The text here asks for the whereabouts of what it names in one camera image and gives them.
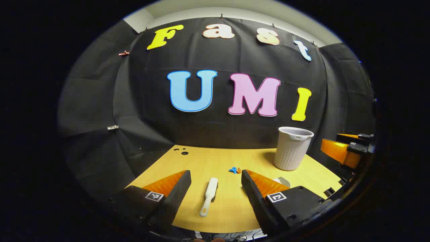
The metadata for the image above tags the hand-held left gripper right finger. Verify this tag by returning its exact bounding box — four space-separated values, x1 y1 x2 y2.
241 169 331 237

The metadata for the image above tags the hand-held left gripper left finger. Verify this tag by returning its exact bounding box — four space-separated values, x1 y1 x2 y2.
109 170 192 236

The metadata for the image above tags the white dustpan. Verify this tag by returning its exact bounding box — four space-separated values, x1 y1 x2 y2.
273 176 291 189

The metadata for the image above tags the small white broom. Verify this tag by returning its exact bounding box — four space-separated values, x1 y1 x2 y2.
199 177 219 217

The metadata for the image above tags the white ribbed garbage bin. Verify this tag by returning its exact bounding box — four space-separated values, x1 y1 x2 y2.
274 126 314 171

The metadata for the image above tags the wooden desktop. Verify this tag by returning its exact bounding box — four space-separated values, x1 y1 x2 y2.
125 145 343 234

